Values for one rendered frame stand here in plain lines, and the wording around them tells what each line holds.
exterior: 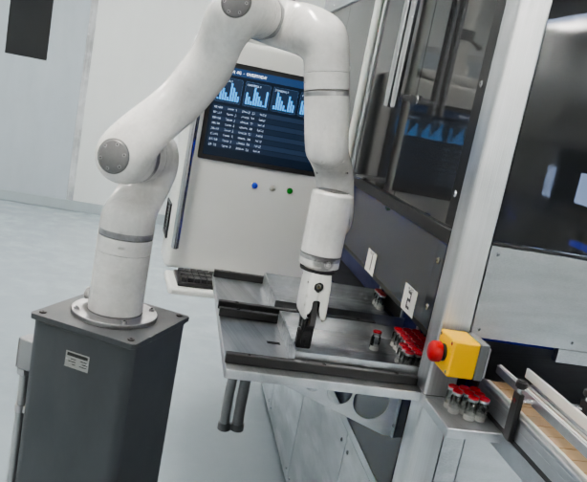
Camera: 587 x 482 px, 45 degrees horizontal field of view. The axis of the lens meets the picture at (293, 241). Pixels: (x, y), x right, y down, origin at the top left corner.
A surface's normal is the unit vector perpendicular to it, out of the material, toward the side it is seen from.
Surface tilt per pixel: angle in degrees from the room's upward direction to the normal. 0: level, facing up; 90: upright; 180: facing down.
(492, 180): 90
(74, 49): 90
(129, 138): 69
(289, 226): 90
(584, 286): 90
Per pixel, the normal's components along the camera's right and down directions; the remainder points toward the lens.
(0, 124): 0.15, 0.22
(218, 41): -0.51, 0.61
